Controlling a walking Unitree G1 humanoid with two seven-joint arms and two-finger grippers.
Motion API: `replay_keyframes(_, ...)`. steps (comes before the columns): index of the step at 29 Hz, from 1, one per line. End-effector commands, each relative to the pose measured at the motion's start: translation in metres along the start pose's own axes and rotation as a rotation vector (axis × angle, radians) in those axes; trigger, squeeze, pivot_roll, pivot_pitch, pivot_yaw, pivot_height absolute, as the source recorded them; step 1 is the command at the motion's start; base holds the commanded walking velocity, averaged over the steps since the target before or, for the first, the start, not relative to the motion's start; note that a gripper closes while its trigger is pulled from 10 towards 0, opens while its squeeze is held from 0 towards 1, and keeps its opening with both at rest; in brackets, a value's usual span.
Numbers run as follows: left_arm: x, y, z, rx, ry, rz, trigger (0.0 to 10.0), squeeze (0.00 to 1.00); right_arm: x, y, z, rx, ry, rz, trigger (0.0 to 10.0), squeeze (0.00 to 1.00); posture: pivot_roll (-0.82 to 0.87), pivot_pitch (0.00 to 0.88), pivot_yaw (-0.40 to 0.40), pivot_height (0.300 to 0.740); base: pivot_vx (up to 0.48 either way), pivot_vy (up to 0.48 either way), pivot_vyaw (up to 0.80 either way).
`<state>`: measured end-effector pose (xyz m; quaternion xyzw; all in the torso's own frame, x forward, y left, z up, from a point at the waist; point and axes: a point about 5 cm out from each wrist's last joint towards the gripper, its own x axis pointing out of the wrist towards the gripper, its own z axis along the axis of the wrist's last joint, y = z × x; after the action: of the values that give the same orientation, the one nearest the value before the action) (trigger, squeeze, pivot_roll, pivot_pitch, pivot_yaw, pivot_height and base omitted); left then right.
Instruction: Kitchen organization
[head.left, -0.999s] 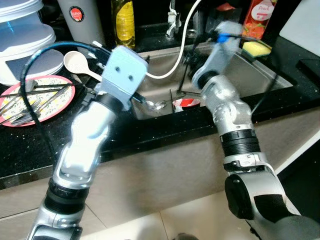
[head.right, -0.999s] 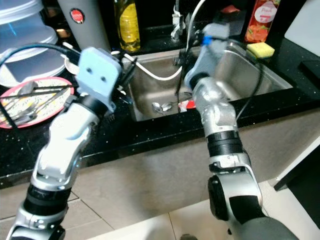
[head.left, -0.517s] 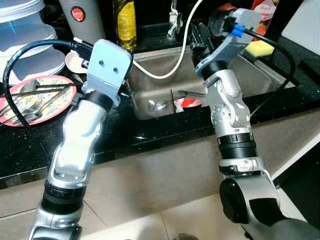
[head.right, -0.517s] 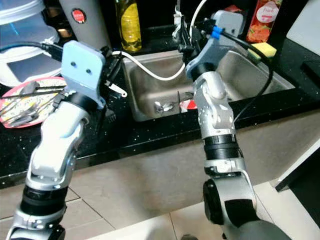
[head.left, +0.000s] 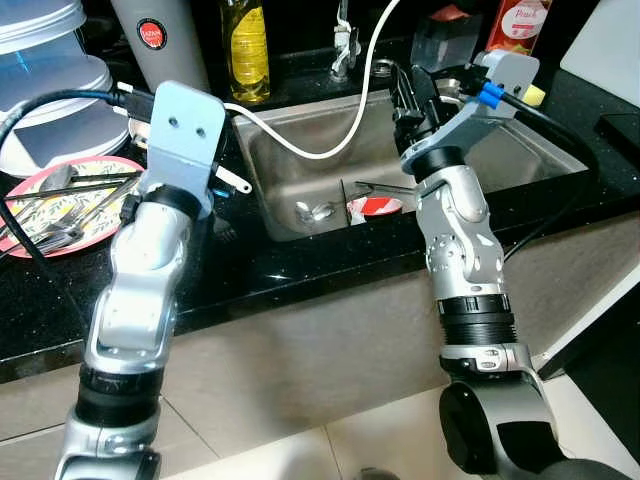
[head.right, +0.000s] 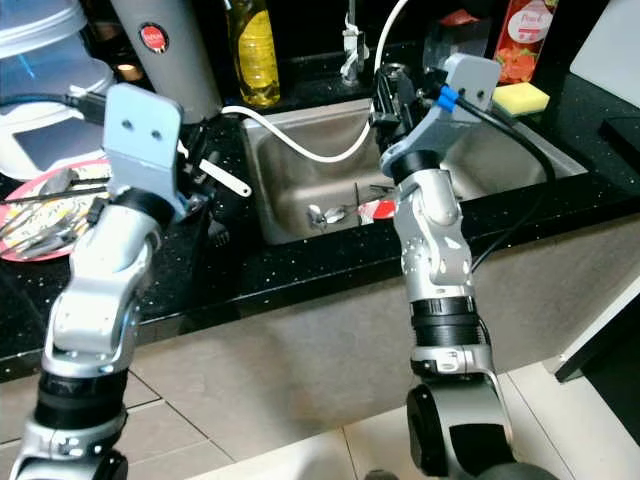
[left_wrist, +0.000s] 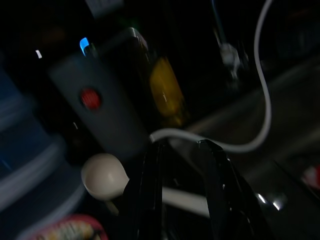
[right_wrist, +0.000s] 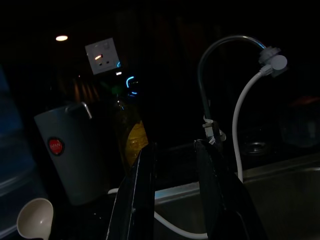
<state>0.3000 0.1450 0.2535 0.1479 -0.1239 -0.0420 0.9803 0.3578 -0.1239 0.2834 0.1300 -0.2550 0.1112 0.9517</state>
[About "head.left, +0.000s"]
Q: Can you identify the thin steel utensil handle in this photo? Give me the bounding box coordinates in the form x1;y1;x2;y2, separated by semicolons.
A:
355;180;419;196

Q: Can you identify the steel fork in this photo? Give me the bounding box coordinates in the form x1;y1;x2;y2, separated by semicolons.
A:
10;222;86;251

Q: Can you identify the long handled steel spoon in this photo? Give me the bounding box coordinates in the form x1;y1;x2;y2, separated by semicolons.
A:
35;168;81;193

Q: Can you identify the yellow cooking oil bottle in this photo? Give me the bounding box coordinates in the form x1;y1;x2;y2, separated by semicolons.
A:
220;0;271;104

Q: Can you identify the dark floor cabinet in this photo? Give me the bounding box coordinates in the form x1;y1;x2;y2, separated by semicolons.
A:
545;290;640;441

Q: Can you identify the small steel spoon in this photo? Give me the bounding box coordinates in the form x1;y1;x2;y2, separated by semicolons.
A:
295;200;336;223

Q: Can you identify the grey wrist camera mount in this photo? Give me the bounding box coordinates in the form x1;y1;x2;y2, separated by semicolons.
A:
400;50;541;173
140;80;228;216

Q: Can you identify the white cable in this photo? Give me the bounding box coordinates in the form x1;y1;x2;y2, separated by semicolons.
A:
222;0;401;161

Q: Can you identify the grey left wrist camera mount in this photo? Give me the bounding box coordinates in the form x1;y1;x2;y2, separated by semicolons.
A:
140;80;228;216

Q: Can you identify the red bowl with white tape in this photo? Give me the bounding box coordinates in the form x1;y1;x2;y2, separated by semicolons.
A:
345;195;404;223

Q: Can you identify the white flat panel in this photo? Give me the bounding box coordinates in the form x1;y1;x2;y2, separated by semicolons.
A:
560;0;640;106

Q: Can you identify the white sink faucet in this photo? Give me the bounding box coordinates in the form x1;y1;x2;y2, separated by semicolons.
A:
332;0;361;81

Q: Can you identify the white plastic container stack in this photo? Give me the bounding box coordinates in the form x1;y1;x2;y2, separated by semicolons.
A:
0;0;129;179

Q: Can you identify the yellow green sponge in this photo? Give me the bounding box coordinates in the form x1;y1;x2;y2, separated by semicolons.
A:
520;83;548;108

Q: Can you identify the grey flask with red badge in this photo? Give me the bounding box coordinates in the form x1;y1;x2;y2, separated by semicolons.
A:
108;0;211;93

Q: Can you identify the pink patterned plate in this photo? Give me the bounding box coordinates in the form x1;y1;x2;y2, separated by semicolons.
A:
0;155;146;259

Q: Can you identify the black cable with blue plug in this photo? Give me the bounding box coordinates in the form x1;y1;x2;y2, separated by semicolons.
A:
440;65;601;266

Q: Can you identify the thin dark stick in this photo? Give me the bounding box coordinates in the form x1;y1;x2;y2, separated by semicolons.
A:
0;175;141;201

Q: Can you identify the dark box with red lid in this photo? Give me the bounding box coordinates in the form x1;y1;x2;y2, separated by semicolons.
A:
410;5;483;71

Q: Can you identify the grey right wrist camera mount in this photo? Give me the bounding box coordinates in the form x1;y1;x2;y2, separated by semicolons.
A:
400;50;541;173

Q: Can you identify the red peach soap bottle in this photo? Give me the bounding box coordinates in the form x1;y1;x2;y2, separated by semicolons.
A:
485;0;553;56

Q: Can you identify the stainless steel sink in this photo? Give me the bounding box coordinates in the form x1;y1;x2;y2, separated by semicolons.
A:
225;85;589;243

